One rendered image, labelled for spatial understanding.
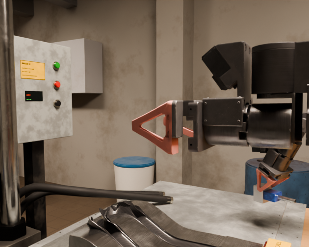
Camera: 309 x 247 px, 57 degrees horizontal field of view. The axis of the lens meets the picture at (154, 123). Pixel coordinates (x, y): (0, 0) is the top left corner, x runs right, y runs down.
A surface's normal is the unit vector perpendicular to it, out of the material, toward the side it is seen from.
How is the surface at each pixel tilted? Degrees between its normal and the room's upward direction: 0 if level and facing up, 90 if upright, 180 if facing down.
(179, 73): 90
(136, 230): 28
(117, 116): 90
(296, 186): 90
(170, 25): 90
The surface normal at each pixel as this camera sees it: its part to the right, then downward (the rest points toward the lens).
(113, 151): -0.49, 0.07
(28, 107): 0.87, 0.04
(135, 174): 0.11, 0.14
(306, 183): 0.34, 0.07
